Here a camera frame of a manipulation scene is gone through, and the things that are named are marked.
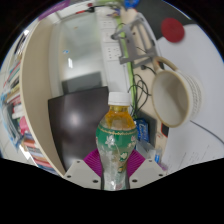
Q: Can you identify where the clear plastic box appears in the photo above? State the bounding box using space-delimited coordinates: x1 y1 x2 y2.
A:
136 139 163 164

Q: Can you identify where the black cable bundle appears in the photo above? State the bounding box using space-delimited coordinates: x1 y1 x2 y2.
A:
128 73 153 118

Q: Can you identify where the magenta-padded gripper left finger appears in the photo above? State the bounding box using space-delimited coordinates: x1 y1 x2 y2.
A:
63 148 103 190

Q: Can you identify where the large blank white paper sheet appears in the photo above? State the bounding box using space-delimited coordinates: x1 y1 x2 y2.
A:
154 24 224 144

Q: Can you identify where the white wall power outlet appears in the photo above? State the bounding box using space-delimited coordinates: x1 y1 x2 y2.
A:
102 20 118 43
106 44 122 61

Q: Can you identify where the beige shelf with books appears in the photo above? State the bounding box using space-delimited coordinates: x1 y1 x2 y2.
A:
0 19 68 178

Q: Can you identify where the black desk mat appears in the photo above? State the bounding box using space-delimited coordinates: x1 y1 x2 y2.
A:
134 0 201 139

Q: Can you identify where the coiled blue cable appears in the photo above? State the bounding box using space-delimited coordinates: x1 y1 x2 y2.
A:
124 0 139 8

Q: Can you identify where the cream ceramic mug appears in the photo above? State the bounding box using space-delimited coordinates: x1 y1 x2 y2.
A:
150 56 204 129

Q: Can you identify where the green-labelled clear drink bottle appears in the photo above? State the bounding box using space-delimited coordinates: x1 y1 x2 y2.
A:
95 91 139 192

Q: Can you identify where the small blue box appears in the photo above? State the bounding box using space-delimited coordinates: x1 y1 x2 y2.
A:
134 118 150 143

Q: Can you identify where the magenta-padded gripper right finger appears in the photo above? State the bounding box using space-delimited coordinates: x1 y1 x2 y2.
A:
126 148 167 190

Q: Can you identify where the grey metal laptop stand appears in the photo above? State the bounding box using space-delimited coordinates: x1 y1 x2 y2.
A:
110 14 159 66

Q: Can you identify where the purple hanging banner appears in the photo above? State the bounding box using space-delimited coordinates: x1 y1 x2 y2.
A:
38 0 71 21

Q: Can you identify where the flat round red coaster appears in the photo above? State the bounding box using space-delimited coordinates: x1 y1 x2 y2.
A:
160 17 186 44

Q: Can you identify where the black computer monitor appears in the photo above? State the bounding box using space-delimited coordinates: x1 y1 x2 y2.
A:
47 85 111 173

